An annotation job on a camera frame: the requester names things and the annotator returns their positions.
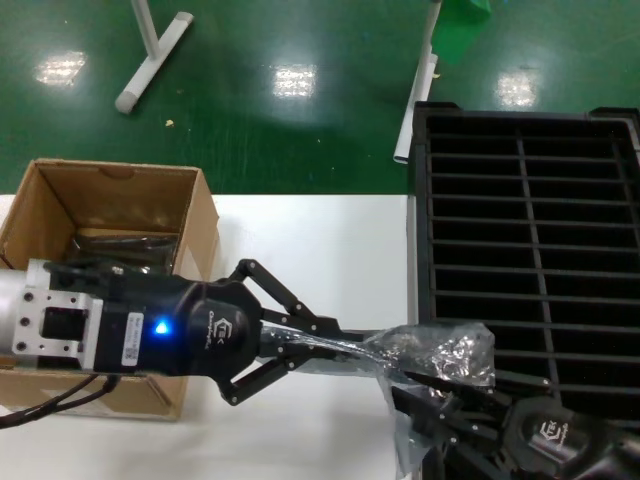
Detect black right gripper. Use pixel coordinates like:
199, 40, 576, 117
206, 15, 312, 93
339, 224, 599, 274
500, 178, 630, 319
391, 370, 640, 480

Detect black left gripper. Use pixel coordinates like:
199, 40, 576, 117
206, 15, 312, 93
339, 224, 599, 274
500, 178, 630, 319
93, 258, 386, 407

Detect dark translucent antistatic bag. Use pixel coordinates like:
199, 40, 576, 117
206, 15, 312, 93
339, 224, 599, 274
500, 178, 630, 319
262, 319, 497, 479

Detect black slotted container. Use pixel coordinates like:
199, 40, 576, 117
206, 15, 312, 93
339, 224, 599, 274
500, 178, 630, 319
407, 101, 640, 480

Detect bagged graphics card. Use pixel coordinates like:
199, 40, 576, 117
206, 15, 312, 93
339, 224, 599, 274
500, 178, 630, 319
67, 232, 181, 279

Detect open brown cardboard box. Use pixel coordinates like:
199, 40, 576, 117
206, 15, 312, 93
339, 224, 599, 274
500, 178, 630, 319
0, 158, 221, 422

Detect white table leg grey caps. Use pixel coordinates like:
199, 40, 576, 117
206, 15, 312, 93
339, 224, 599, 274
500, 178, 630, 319
114, 0, 195, 115

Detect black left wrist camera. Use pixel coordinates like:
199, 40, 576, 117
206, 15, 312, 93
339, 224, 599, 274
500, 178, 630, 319
44, 258, 132, 302

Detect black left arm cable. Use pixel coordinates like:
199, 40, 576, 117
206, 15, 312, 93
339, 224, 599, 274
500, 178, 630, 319
0, 374, 122, 431
0, 372, 101, 424

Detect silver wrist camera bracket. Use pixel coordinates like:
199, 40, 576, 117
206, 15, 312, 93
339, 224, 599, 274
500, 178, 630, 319
12, 289, 105, 362

